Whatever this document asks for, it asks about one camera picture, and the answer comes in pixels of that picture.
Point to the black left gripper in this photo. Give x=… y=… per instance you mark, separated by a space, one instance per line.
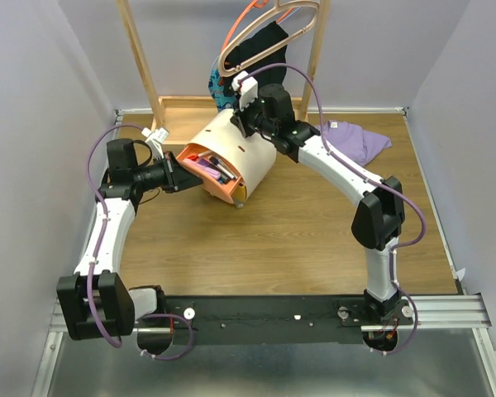
x=178 y=177

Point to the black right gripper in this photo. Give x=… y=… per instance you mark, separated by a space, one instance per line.
x=238 y=116

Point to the pink highlighter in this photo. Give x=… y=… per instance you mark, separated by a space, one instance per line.
x=209 y=170

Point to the blue capped white marker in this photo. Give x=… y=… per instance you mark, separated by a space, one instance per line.
x=225 y=178

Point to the red capped white marker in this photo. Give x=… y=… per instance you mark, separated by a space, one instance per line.
x=200 y=155

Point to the black teal highlighter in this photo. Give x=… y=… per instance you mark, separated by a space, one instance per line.
x=231 y=172

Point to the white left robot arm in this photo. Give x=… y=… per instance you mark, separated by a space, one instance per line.
x=94 y=301

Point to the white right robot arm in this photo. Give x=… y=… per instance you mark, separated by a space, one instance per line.
x=377 y=224

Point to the blue shark print cloth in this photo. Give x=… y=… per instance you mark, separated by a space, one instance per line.
x=220 y=89

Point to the wooden clothes rack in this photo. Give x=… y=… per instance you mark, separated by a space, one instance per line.
x=158 y=104

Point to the purple folded cloth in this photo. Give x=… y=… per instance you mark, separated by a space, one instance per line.
x=353 y=143

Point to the pink clothes hanger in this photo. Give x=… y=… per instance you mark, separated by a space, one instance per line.
x=264 y=36

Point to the orange clothes hanger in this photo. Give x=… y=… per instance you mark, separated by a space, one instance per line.
x=252 y=4

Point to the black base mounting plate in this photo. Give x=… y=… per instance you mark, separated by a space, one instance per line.
x=273 y=319

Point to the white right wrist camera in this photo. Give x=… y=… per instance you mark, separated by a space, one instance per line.
x=246 y=89

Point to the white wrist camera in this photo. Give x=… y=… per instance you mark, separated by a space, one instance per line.
x=246 y=89
x=155 y=139

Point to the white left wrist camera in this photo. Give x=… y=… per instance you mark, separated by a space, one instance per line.
x=155 y=139

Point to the aluminium frame rail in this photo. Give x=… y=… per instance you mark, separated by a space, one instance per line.
x=450 y=311

